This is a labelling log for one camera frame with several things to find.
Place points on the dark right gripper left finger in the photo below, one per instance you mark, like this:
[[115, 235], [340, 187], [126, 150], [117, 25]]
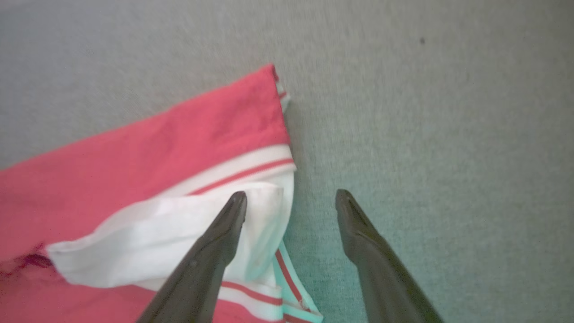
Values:
[[202, 269]]

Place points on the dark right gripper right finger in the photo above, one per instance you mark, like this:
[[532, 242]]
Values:
[[385, 278]]

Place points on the red and white basketball jersey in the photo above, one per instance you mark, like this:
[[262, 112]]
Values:
[[134, 179]]

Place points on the grey fabric sofa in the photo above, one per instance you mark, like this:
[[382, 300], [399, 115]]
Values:
[[426, 112]]

